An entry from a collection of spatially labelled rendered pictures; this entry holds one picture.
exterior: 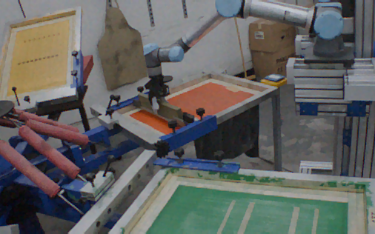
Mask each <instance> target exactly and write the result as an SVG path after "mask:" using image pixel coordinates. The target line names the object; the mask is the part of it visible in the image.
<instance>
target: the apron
mask: <svg viewBox="0 0 375 234"><path fill-rule="evenodd" d="M114 1H115V3H116V5H117V7H111V8H110V9H109V10H107V2H108V0H106V8H105V12H106V17H105V19H104V24H105V32H104V35H103V37H102V38H101V40H100V41H99V43H98V44H97V46H98V49H99V56H100V59H101V63H102V70H103V73H104V79H105V82H106V85H107V90H109V89H111V88H114V87H118V86H121V85H123V84H125V83H128V82H134V81H137V80H139V79H140V78H144V77H147V66H146V62H145V56H144V50H143V45H142V43H143V42H142V35H141V33H140V32H139V31H138V30H136V29H134V28H133V27H131V26H130V25H129V24H128V23H127V20H126V19H125V16H124V14H123V13H122V12H121V10H120V9H119V8H120V6H119V4H118V2H117V1H116V0H114Z"/></svg>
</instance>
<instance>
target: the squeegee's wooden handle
mask: <svg viewBox="0 0 375 234"><path fill-rule="evenodd" d="M138 97H139V101H140V102H141V104H142V106H143V107H145V108H148V109H149V110H152V111H153V109H152V107H151V105H150V103H149V101H148V98H147V95H145V94H144V93H139V94H138ZM156 103H157V104H158V105H159V109H158V110H157V113H158V114H160V115H163V116H165V117H167V118H170V119H172V120H174V121H175V119H174V118H173V117H176V118H179V119H181V120H183V116H182V109H181V108H179V107H175V106H173V105H171V104H168V103H166V102H163V101H160V100H158V99H157V100H156Z"/></svg>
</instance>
